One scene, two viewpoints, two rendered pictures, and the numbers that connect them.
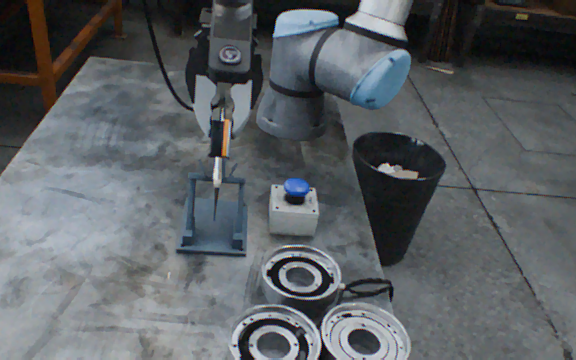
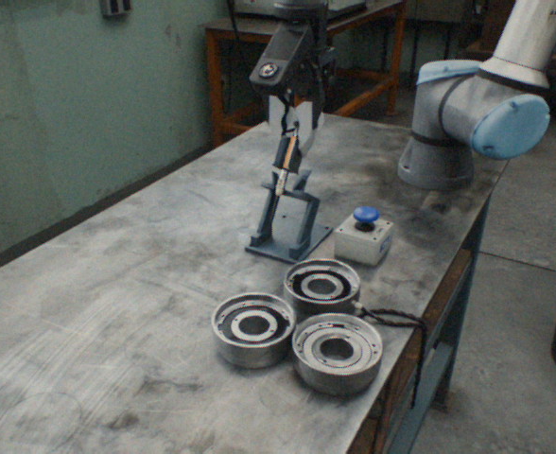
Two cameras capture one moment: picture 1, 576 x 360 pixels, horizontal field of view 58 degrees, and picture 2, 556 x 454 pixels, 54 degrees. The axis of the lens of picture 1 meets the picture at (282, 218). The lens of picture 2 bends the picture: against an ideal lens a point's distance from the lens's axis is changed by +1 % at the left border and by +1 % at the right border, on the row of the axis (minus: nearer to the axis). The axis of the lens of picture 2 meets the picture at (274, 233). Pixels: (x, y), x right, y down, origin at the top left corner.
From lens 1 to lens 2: 0.36 m
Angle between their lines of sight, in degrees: 32
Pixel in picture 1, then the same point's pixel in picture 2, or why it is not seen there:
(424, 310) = not seen: outside the picture
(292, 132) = (423, 180)
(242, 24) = (289, 47)
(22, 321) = (108, 265)
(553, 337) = not seen: outside the picture
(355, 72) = (474, 116)
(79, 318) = (143, 272)
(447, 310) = not seen: outside the picture
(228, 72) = (262, 84)
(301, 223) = (361, 249)
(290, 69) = (425, 115)
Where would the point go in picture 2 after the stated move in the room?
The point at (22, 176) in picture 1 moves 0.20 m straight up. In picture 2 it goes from (177, 180) to (165, 82)
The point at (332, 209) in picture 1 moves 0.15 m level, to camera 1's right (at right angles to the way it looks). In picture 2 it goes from (414, 250) to (511, 283)
